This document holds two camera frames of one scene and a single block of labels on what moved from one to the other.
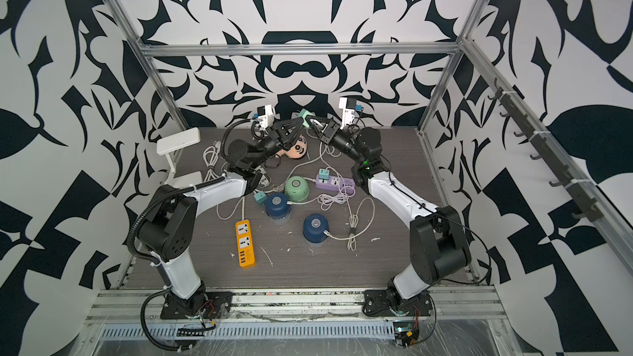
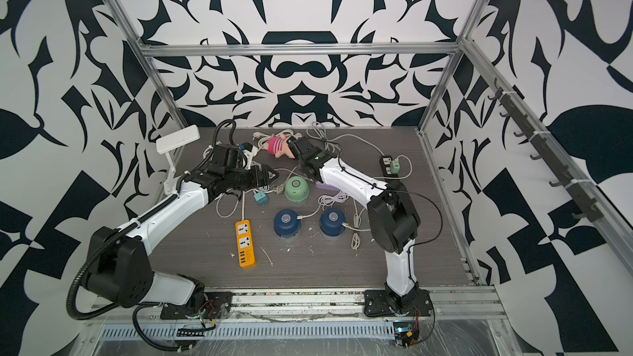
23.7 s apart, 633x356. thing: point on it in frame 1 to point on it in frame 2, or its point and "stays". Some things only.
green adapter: [303, 113] to [395, 166]
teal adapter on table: [260, 197] stays
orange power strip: [245, 243] stays
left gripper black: [274, 140] to [264, 175]
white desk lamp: [171, 146] stays
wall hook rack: [547, 150] stays
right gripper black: [330, 133] to [321, 151]
